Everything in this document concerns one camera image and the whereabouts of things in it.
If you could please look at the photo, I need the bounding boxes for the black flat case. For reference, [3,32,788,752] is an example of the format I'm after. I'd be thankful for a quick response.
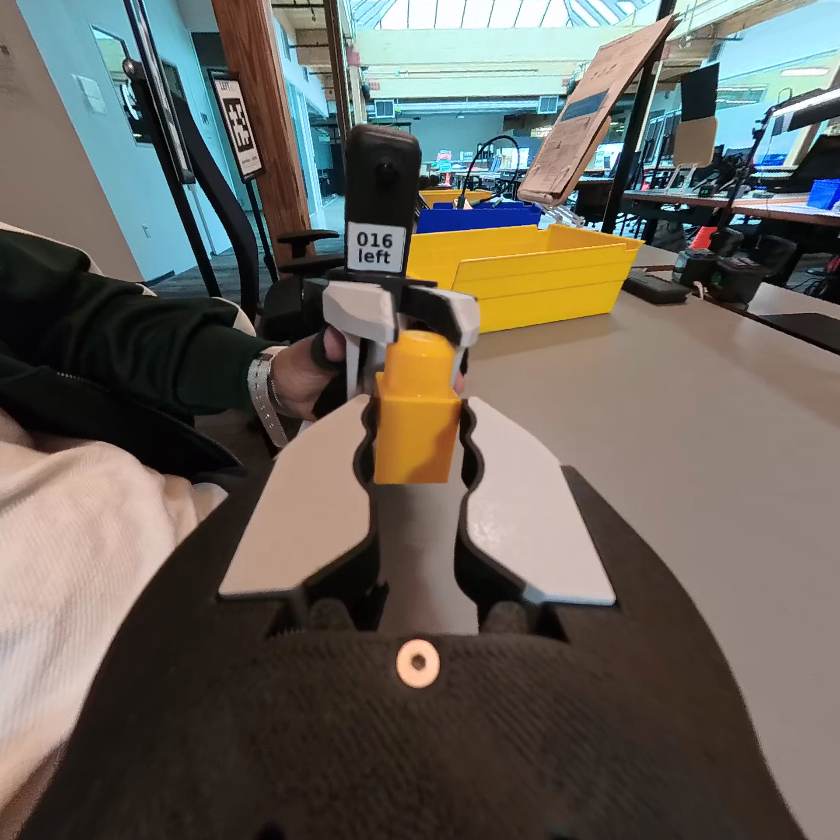
[622,272,691,304]

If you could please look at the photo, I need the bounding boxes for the black desk mat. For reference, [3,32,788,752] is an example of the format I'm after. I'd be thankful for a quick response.
[758,311,840,355]

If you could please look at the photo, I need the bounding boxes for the yellow storage bin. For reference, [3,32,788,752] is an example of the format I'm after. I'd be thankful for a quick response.
[407,223,645,332]

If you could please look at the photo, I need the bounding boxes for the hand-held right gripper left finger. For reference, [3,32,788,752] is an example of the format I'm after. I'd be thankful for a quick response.
[218,395,382,601]

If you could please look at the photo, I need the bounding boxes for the large cardboard panel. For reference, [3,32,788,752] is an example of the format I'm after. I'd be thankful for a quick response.
[518,13,680,206]

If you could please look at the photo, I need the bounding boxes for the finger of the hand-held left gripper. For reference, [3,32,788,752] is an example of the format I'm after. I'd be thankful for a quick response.
[402,287,482,350]
[320,281,399,345]

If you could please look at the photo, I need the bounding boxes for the wooden post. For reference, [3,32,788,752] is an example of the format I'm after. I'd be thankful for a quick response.
[210,0,315,258]

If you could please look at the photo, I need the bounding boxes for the grey wristwatch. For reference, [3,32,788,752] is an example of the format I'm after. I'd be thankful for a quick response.
[246,351,291,448]

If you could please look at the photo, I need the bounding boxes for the black light bar lamp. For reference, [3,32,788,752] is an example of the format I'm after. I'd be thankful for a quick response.
[764,85,840,137]

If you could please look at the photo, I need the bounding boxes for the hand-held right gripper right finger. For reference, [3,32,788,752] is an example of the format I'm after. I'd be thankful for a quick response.
[458,396,618,608]

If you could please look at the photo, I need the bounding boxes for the black floor sign frame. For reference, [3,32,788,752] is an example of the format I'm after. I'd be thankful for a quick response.
[121,56,262,299]

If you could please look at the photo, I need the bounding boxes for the black framed marker sign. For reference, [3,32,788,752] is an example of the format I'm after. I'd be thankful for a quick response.
[209,67,268,185]

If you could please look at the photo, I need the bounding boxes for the black battery chargers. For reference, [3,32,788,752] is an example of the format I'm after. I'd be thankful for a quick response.
[672,233,780,306]

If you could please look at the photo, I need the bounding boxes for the wooden background desk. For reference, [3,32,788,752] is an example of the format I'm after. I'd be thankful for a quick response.
[623,187,840,225]

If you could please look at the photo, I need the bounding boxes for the small cardboard panel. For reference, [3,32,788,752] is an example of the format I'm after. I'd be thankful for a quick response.
[663,62,721,194]

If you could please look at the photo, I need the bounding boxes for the yellow toy block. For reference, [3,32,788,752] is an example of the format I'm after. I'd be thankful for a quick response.
[373,330,463,484]

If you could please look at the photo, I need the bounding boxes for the black office chair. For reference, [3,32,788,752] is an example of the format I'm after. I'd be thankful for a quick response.
[261,230,343,343]

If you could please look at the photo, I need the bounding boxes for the black looped cable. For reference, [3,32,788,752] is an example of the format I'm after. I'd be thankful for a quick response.
[457,134,521,210]

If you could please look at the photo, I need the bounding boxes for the grey desk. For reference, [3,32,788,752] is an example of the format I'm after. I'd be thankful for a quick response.
[367,243,840,840]

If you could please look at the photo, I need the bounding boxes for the person's left hand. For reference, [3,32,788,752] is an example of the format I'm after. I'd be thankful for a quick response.
[269,325,469,422]

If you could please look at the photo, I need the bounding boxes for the black pole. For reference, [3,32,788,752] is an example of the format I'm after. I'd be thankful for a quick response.
[600,0,677,234]

